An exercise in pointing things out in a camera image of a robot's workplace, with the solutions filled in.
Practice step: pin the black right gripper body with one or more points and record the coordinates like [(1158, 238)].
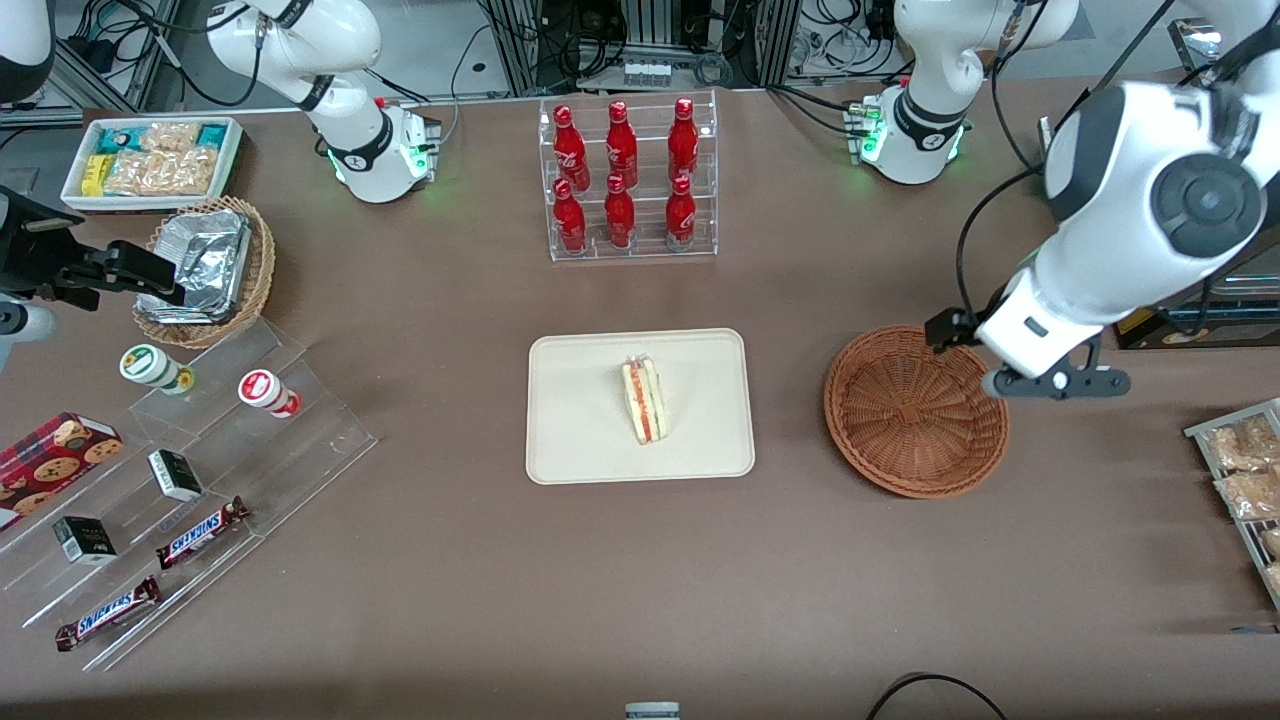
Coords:
[(28, 250)]

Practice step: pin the triangular sandwich with red filling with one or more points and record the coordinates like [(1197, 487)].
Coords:
[(645, 400)]

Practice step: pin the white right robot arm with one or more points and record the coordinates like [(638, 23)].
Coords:
[(360, 150)]

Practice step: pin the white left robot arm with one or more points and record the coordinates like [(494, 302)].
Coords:
[(1110, 250)]

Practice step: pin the brown wicker basket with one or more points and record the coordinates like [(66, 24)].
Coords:
[(910, 420)]

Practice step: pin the light wicker basket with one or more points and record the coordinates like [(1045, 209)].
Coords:
[(258, 270)]

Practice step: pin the white snack tray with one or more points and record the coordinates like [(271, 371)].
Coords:
[(232, 165)]

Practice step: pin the tray of packaged snacks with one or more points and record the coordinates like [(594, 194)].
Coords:
[(1245, 545)]

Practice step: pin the cream rectangular plastic tray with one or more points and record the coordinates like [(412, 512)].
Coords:
[(580, 420)]

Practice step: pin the silver foil container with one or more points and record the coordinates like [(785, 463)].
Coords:
[(205, 255)]

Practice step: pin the large clear rice cracker bag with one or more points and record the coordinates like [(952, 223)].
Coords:
[(160, 173)]

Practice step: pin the green lid white cup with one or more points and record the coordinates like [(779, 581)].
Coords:
[(150, 365)]

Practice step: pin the yellow snack packet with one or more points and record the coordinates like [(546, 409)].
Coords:
[(95, 175)]

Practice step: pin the teal snack packet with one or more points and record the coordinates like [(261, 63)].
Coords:
[(117, 141), (213, 136)]

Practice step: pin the small clear rice cracker bag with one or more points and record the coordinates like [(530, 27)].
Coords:
[(170, 137)]

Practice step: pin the red lid white cup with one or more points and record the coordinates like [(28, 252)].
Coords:
[(262, 388)]

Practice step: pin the red tartan cookie box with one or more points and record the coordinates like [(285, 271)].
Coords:
[(50, 465)]

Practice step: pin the small black box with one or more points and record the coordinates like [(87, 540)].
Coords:
[(175, 475), (85, 540)]

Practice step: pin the clear acrylic stepped display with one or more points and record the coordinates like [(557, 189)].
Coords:
[(320, 440)]

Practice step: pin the snickers chocolate bar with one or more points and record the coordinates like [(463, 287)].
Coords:
[(108, 614), (200, 533)]

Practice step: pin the black food warmer case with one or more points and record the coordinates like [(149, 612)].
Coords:
[(1240, 332)]

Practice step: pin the red cola bottle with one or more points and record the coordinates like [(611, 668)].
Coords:
[(570, 220), (621, 145), (570, 150), (619, 215), (683, 140), (681, 215)]

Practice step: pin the clear fried snack bag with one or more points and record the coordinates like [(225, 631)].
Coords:
[(1274, 578), (1245, 445), (1250, 495), (1272, 542)]

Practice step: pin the clear acrylic bottle rack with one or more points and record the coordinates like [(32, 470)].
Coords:
[(648, 250)]

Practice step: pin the white power strip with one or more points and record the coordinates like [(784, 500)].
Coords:
[(646, 73)]

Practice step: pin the small grey box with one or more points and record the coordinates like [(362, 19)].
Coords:
[(652, 711)]

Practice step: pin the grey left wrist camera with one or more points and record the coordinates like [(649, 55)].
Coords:
[(1090, 384)]

